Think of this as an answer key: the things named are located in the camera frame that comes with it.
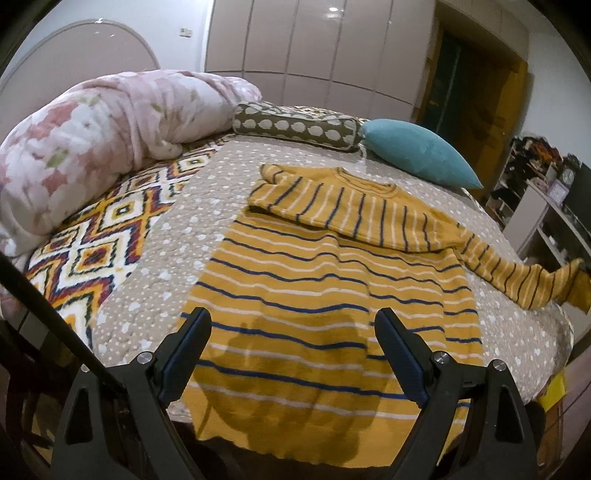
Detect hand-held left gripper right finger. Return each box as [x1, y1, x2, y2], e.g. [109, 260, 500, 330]
[375, 308, 542, 480]

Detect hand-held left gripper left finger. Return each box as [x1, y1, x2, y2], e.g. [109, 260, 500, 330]
[51, 307, 213, 480]

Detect yellow striped sweater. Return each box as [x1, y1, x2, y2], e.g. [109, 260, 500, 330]
[178, 162, 591, 464]

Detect beige quilt with white hearts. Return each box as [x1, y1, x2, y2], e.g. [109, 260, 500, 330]
[88, 134, 575, 421]

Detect geometric patterned blanket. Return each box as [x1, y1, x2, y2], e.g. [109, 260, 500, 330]
[23, 138, 227, 352]

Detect black pole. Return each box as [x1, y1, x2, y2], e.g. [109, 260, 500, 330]
[0, 251, 123, 386]

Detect yellow box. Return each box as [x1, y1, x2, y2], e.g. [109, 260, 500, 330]
[538, 371, 567, 412]

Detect cluttered white shelf unit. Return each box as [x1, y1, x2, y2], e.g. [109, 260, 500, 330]
[485, 134, 591, 289]

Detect teal cushion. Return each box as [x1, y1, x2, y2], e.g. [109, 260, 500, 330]
[359, 119, 484, 190]

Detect pink floral duvet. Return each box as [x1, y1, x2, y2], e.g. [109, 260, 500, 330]
[0, 69, 263, 324]

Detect brown bolster pillow white print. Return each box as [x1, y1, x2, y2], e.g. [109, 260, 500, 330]
[232, 102, 370, 153]

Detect wooden door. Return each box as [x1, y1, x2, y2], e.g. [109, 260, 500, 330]
[416, 23, 529, 197]

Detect arched pink headboard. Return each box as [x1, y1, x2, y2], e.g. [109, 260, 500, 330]
[0, 19, 160, 95]

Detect glossy beige wardrobe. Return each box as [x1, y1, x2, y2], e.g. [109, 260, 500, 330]
[204, 0, 437, 121]

